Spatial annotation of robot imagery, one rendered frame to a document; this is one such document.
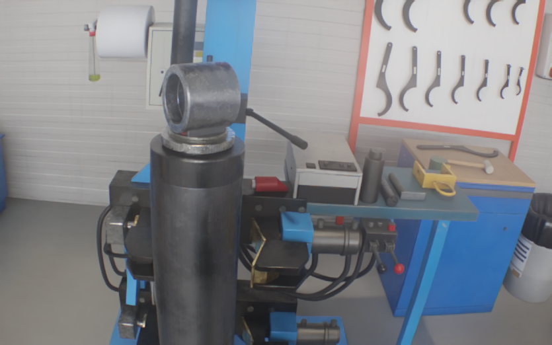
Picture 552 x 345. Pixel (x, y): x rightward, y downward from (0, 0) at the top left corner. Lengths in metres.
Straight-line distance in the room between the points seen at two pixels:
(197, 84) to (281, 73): 2.51
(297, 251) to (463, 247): 1.48
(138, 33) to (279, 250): 1.19
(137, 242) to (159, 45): 1.01
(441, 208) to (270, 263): 0.74
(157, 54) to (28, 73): 1.78
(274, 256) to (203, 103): 0.72
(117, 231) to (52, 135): 2.26
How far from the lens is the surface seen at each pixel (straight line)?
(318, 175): 1.75
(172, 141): 1.04
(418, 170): 2.17
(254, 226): 1.76
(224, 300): 1.22
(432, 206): 1.95
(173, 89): 1.10
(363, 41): 3.47
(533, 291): 3.55
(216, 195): 1.05
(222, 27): 1.82
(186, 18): 1.75
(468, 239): 2.88
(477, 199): 2.77
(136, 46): 2.29
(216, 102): 1.01
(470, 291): 3.14
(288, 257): 1.58
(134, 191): 1.81
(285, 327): 1.98
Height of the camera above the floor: 1.85
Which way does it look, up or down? 24 degrees down
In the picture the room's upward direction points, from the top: 6 degrees clockwise
